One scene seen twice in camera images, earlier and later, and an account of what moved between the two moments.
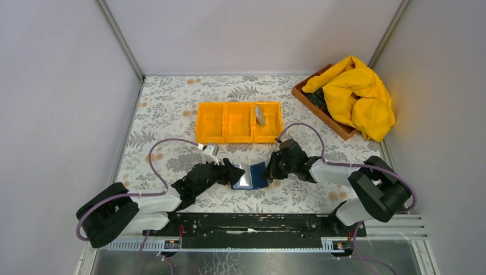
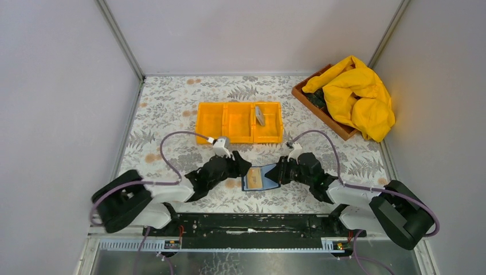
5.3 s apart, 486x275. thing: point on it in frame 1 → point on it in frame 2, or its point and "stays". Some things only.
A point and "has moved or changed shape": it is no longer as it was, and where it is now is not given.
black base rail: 257,231 stays
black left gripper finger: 231,173 → 242,165
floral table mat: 163,146 stays
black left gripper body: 216,175 stays
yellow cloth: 359,94 stays
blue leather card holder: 255,176 has moved or changed shape
